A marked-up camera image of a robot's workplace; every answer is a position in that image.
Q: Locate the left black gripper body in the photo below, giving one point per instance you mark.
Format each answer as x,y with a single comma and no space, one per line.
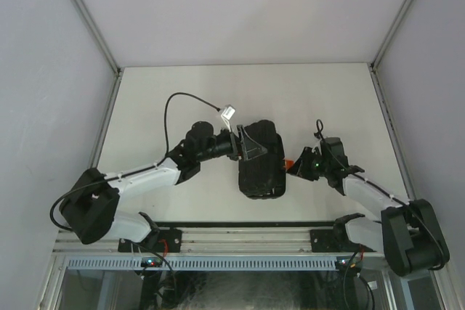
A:
226,146

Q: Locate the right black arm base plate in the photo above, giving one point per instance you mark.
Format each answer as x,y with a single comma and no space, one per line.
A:
329,240

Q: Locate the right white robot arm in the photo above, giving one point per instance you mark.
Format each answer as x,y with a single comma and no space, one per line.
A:
407,233

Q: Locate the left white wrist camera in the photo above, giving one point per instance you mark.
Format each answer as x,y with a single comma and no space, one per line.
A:
226,113

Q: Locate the aluminium front frame rail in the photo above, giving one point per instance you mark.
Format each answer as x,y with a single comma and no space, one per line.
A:
211,241

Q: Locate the black plastic tool case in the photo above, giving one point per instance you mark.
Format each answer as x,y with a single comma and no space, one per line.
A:
264,177

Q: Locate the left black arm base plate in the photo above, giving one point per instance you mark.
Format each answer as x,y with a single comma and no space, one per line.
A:
164,241

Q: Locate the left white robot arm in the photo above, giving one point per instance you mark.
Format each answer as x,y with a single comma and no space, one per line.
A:
91,208

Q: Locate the blue slotted cable duct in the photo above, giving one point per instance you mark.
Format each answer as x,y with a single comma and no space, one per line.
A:
204,263

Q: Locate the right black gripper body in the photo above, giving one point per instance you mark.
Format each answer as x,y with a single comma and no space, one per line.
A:
320,166

